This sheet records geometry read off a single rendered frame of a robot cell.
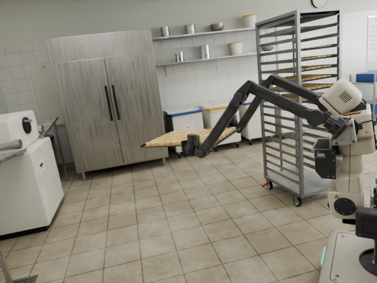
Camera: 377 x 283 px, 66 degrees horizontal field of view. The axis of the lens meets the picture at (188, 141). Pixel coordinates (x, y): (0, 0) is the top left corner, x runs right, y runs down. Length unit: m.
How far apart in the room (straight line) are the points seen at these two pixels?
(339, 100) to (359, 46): 5.46
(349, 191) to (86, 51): 3.66
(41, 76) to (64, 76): 0.98
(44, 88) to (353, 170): 4.64
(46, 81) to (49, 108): 0.43
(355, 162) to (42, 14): 4.84
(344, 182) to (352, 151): 0.17
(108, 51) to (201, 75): 1.82
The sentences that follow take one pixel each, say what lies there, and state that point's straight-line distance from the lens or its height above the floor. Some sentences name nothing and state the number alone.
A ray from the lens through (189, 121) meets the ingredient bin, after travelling 4.78.
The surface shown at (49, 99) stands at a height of 1.23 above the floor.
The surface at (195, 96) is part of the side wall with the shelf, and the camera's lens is 5.43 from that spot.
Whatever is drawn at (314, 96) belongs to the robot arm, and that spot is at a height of 1.21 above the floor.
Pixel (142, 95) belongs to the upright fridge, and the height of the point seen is 1.15.
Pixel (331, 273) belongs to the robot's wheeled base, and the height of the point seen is 0.28.
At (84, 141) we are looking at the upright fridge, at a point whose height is 0.62.
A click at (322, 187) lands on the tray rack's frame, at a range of 3.25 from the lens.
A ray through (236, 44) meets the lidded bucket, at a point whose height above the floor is 1.73.
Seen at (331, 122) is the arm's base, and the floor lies 1.15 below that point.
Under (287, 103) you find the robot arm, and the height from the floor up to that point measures 1.24.
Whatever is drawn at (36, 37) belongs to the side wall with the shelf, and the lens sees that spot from 5.44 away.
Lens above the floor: 1.48
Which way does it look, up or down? 14 degrees down
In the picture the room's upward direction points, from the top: 7 degrees counter-clockwise
